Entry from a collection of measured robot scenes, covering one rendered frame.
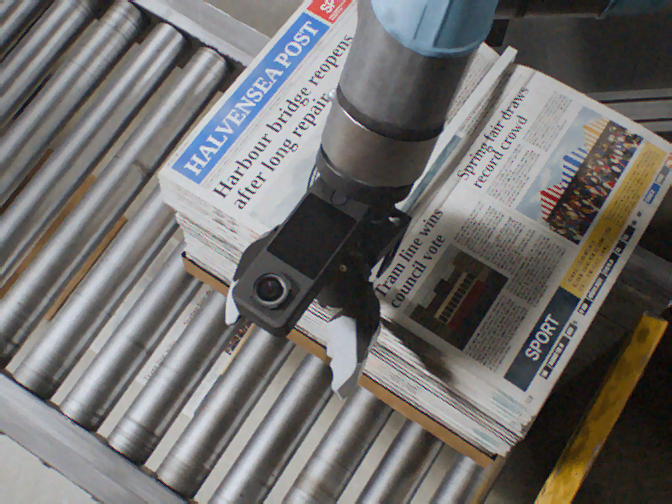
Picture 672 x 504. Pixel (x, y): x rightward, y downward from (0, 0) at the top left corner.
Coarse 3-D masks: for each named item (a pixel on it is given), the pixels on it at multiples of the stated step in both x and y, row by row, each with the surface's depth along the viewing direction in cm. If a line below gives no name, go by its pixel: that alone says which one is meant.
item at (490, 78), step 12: (504, 60) 82; (492, 72) 81; (480, 84) 80; (480, 96) 79; (468, 108) 78; (456, 120) 78; (444, 132) 77; (444, 144) 76; (432, 156) 76; (420, 180) 75; (396, 204) 74
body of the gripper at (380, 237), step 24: (336, 168) 59; (360, 192) 59; (384, 192) 59; (408, 192) 61; (384, 216) 67; (408, 216) 68; (360, 240) 65; (384, 240) 65; (360, 264) 63; (384, 264) 69; (336, 288) 65
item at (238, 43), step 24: (144, 0) 111; (168, 0) 111; (192, 0) 111; (168, 24) 111; (192, 24) 110; (216, 24) 110; (240, 24) 110; (192, 48) 113; (216, 48) 109; (240, 48) 109; (240, 72) 111; (648, 264) 99; (624, 288) 100; (648, 288) 98; (600, 312) 109; (624, 312) 105
